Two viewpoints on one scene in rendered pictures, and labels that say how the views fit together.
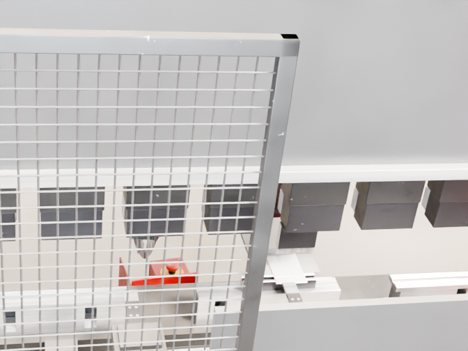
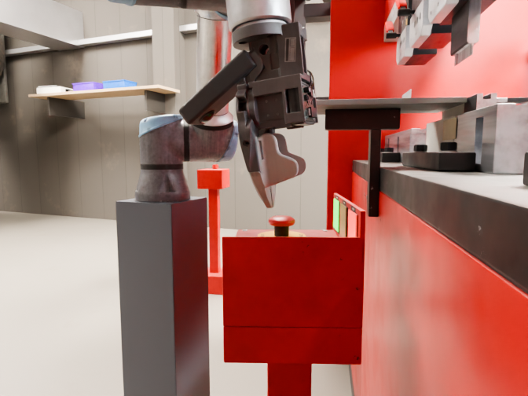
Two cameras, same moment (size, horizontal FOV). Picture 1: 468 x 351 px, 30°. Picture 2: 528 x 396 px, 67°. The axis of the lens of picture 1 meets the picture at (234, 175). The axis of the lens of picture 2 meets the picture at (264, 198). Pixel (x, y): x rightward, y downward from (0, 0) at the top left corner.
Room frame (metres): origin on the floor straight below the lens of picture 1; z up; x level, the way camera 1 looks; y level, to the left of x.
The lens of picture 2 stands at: (1.89, 0.69, 0.90)
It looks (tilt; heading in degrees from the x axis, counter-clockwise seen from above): 6 degrees down; 294
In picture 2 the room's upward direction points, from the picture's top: straight up
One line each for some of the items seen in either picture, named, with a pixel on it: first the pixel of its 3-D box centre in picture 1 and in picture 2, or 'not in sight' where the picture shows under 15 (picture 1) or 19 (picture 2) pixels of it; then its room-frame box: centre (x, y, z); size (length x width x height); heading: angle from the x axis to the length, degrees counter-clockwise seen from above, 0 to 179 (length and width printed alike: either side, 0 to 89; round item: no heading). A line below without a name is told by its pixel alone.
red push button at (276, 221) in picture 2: (172, 269); (281, 228); (2.11, 0.15, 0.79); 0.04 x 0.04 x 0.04
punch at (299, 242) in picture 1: (297, 238); (464, 34); (1.86, -0.18, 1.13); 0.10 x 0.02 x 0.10; 105
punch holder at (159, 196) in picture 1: (155, 198); not in sight; (1.77, 0.18, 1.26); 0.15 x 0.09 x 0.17; 105
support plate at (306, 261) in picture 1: (276, 245); (381, 107); (2.01, -0.14, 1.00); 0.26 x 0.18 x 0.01; 15
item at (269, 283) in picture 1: (278, 282); (465, 109); (1.86, -0.15, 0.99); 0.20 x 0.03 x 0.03; 105
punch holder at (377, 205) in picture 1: (387, 193); (434, 6); (1.93, -0.40, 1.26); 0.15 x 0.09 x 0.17; 105
